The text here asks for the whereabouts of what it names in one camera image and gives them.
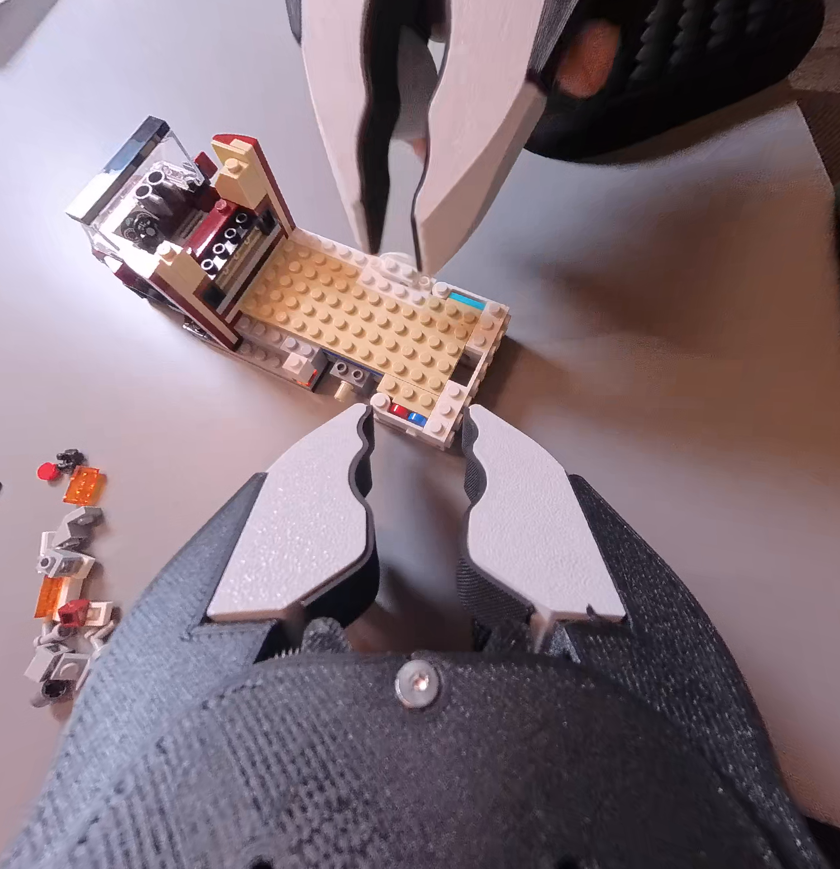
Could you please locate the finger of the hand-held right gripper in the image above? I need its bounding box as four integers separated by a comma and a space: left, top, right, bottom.
412, 0, 548, 274
303, 0, 385, 255

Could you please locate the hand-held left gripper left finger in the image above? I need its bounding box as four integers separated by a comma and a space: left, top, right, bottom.
204, 404, 380, 625

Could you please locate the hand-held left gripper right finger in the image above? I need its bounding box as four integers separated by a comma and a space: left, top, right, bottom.
456, 405, 628, 653

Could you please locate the white wheel arch brick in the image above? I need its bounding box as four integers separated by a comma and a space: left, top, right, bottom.
362, 251, 434, 289

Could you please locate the toy brick truck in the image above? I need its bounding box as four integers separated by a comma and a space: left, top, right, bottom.
66, 117, 511, 450

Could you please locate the orange transparent brick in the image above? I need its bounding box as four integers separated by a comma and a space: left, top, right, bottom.
62, 467, 107, 506

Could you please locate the pile of small loose bricks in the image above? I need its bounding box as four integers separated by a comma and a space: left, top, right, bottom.
25, 506, 115, 707

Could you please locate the black piece with red stud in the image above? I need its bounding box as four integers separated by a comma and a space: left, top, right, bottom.
36, 448, 87, 483

